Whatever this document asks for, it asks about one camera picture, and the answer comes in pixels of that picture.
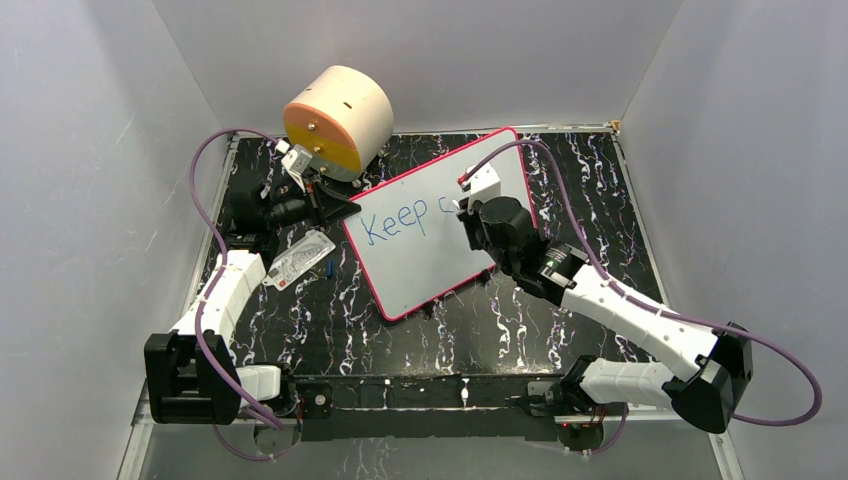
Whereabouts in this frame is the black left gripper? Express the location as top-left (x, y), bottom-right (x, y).
top-left (264, 174), bottom-right (362, 235)

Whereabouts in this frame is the pink framed whiteboard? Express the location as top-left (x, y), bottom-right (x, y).
top-left (343, 127), bottom-right (519, 321)

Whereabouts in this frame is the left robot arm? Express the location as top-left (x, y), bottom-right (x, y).
top-left (144, 172), bottom-right (362, 426)

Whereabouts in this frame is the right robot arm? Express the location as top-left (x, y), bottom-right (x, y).
top-left (456, 196), bottom-right (752, 434)

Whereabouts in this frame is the black whiteboard stand foot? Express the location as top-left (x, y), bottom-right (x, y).
top-left (421, 301), bottom-right (435, 318)
top-left (477, 269), bottom-right (492, 285)

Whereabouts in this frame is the clear plastic marker package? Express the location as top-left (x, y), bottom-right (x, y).
top-left (262, 230), bottom-right (336, 291)

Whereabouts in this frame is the round pastel drawer cabinet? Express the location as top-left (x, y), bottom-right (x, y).
top-left (282, 65), bottom-right (394, 182)

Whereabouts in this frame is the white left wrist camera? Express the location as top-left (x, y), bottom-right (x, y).
top-left (274, 139), bottom-right (313, 192)

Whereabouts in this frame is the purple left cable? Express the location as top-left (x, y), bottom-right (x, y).
top-left (189, 128), bottom-right (299, 463)

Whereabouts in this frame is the purple cable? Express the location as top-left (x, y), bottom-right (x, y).
top-left (458, 139), bottom-right (823, 428)
top-left (189, 128), bottom-right (299, 463)

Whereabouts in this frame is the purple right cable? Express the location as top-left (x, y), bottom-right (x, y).
top-left (458, 139), bottom-right (823, 428)

